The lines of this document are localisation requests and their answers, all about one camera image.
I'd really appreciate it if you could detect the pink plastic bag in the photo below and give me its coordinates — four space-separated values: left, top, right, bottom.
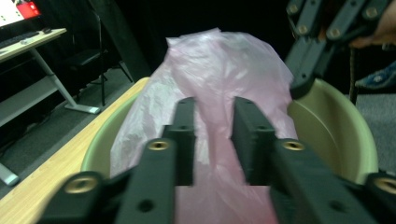
109 27 298 224

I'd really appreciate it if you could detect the computer monitor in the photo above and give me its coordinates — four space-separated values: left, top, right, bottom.
0 0 42 29

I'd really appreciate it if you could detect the white metal desk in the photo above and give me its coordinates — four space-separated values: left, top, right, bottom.
0 27 102 188

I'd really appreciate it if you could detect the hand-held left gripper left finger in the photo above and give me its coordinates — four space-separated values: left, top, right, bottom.
162 96 197 187

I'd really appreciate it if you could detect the pale green plastic bin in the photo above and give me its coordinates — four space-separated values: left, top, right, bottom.
79 77 379 186

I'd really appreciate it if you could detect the blue cloth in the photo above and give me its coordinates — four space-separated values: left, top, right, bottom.
354 60 396 91

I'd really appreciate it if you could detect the black folding chair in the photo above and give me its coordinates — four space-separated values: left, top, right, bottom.
64 10 134 107

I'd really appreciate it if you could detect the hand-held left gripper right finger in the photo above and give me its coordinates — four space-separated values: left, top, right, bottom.
230 96 278 187

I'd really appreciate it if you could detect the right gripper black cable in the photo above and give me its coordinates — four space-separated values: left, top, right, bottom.
348 46 359 105

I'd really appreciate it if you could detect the black keyboard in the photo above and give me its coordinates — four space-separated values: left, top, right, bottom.
0 30 41 50

